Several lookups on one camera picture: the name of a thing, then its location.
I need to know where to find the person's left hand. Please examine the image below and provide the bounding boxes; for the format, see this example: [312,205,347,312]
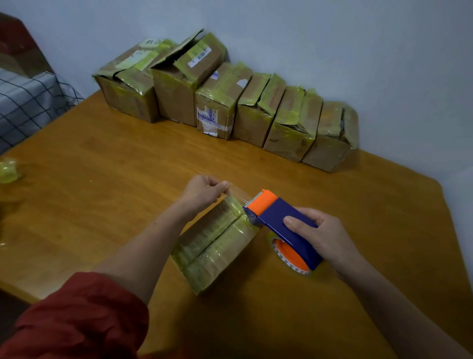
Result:
[179,175,230,219]

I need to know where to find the person's right hand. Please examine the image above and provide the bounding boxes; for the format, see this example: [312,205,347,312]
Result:
[283,206,366,275]

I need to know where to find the blue and orange tape dispenser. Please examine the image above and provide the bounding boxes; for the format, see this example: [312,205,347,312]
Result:
[243,189,324,272]

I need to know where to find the single taped cardboard carton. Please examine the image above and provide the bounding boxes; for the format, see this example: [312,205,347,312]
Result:
[170,193,261,296]

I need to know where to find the person's right forearm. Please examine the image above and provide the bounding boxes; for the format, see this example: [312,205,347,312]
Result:
[332,251,473,359]

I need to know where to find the person's left forearm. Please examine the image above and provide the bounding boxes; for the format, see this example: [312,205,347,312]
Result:
[92,200,196,307]

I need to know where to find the row of taped cardboard boxes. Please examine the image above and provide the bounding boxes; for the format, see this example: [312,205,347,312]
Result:
[92,29,360,174]

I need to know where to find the red sleeve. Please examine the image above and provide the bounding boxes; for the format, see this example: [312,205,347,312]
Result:
[0,272,150,359]

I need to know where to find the grey checked bed sheet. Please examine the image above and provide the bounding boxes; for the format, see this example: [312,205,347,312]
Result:
[0,68,84,154]

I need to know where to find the crumpled green tape scrap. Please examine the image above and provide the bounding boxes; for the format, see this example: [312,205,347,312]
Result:
[0,158,20,184]

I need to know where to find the dark brown headboard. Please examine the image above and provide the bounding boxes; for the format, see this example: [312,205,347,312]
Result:
[0,12,55,79]

